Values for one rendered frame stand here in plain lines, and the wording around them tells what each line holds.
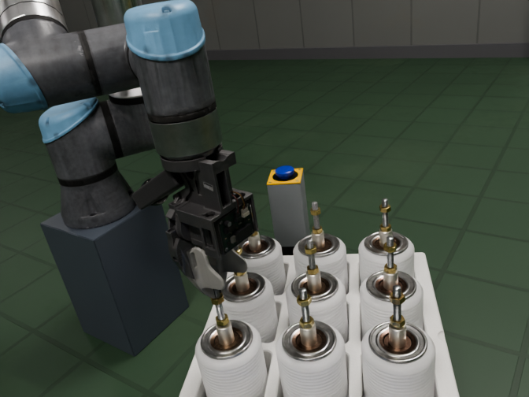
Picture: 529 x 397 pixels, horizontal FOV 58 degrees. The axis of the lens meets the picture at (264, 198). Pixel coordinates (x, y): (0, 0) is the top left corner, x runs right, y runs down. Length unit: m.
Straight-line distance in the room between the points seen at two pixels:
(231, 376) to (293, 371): 0.09
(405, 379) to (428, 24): 2.85
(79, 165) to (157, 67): 0.50
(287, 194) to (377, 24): 2.55
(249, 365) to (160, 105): 0.38
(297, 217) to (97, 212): 0.40
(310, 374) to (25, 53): 0.51
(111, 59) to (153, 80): 0.10
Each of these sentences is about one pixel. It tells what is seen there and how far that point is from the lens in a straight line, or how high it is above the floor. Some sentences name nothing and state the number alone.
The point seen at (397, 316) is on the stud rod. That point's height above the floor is 0.30.
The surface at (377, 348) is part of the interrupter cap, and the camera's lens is 0.67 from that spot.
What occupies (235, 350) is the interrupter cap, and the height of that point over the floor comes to 0.25.
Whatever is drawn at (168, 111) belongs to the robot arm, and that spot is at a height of 0.60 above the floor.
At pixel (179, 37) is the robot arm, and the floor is 0.67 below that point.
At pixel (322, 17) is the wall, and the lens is 3.60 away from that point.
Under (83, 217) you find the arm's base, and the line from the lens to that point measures 0.99.
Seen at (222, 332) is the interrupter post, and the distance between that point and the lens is 0.69.
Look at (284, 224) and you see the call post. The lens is 1.01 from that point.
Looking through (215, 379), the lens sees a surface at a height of 0.22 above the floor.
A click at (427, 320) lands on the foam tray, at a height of 0.18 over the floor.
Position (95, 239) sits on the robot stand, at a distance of 0.95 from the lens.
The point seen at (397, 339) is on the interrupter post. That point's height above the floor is 0.27.
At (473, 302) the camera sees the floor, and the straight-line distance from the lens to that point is 1.15.
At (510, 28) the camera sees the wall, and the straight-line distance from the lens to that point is 3.24.
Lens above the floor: 0.73
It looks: 27 degrees down
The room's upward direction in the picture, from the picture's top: 9 degrees counter-clockwise
